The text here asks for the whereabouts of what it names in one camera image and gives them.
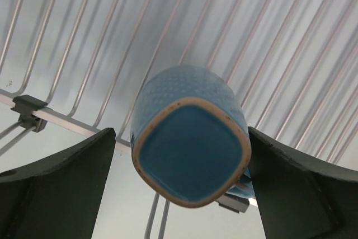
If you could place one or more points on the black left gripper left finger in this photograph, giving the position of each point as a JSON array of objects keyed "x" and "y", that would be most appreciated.
[{"x": 58, "y": 196}]

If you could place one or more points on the light blue mug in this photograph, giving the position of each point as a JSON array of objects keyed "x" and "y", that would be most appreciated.
[{"x": 189, "y": 138}]

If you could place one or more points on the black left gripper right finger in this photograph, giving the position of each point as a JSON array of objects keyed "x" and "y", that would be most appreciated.
[{"x": 300, "y": 196}]

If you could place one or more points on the clear acrylic dish rack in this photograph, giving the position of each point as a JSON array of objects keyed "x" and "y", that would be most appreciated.
[{"x": 69, "y": 67}]

